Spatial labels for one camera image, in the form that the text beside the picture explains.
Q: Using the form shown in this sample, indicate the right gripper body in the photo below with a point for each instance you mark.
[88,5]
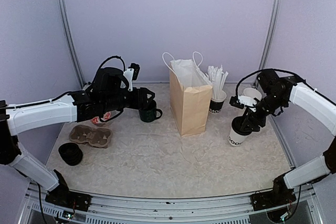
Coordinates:
[252,117]

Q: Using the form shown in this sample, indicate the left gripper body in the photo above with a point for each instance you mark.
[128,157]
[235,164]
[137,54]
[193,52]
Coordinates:
[139,99]

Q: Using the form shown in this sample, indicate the black cup lid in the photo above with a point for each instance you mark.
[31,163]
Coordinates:
[236,125]

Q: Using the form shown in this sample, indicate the white paper cup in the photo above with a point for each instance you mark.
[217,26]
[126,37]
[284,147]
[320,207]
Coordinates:
[236,137]

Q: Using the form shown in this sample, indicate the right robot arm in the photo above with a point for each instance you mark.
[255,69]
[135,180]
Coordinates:
[279,93]

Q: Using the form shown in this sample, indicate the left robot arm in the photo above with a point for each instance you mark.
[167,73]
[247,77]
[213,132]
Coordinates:
[110,90]

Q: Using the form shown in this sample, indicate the dark green mug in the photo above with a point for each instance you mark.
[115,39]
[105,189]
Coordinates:
[149,116]

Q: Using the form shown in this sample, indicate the stack of white cups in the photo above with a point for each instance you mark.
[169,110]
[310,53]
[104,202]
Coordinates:
[252,93]

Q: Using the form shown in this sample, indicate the brown paper bag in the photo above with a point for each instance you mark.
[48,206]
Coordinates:
[190,94]

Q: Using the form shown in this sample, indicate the red patterned bowl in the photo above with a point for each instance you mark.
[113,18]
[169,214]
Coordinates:
[101,121]

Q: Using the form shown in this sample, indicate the black cup with straws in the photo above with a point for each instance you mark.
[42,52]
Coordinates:
[217,76]

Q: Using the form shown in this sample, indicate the cardboard cup carrier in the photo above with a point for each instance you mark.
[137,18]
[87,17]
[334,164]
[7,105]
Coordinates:
[98,137]

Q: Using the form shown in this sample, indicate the stack of black lids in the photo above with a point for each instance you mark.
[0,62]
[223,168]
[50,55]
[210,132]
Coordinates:
[71,153]

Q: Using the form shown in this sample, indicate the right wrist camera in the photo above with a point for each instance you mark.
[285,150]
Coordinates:
[242,101]

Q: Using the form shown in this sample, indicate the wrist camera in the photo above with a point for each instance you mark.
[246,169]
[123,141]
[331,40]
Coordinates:
[242,101]
[131,74]

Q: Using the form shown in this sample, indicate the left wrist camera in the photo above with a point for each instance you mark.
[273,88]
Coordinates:
[131,74]

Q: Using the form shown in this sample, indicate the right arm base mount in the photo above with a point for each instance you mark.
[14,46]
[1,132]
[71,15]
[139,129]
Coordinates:
[273,198]

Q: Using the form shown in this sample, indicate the front aluminium rail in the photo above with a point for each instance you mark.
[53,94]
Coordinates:
[236,208]

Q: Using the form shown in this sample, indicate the right aluminium frame post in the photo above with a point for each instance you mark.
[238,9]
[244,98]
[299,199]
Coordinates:
[270,33]

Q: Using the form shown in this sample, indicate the aluminium frame post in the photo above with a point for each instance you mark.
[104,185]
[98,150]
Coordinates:
[70,42]
[270,33]

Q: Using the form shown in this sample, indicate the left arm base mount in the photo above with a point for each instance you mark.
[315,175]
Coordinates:
[69,199]

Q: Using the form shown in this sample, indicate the left aluminium frame post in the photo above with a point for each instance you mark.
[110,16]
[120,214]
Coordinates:
[70,42]

